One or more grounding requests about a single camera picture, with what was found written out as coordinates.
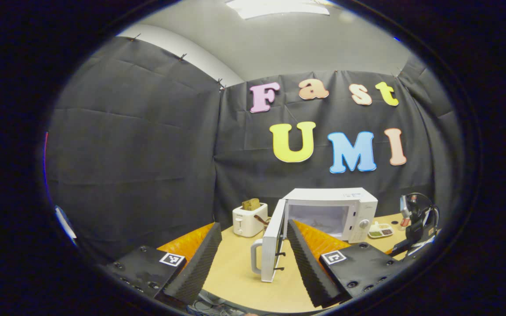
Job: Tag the black backdrop cloth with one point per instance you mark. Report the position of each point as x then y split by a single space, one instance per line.
139 153

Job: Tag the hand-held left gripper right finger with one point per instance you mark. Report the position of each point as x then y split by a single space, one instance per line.
310 267

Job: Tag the divided white dish with grains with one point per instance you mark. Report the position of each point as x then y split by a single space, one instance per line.
380 230

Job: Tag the white microwave oven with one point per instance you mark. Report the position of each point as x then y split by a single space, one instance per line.
332 195

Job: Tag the brown wooden spoon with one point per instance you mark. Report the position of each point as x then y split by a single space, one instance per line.
262 219

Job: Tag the large ceiling light panel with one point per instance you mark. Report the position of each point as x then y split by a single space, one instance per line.
279 6

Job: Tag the brown bread slice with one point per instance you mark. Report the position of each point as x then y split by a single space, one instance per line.
251 204

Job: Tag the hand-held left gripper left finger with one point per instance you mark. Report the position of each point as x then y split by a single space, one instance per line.
198 267

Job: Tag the white toaster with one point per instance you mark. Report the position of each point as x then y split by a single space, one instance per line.
246 224

